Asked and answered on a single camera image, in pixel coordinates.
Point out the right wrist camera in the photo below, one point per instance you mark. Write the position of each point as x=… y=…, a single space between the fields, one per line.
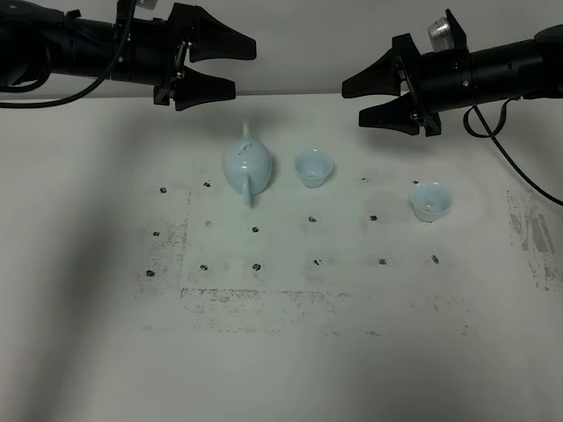
x=447 y=34

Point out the right blue porcelain teacup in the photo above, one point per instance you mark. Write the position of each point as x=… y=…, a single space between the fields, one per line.
x=430 y=201

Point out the light blue porcelain teapot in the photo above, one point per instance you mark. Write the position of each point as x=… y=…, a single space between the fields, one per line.
x=247 y=166

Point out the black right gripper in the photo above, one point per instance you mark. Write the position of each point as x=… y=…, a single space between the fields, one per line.
x=434 y=82

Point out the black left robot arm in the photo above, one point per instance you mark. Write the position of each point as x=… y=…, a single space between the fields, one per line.
x=37 y=42

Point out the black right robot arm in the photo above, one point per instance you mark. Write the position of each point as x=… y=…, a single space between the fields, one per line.
x=526 y=69

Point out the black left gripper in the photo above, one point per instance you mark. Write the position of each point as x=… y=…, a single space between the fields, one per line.
x=156 y=49

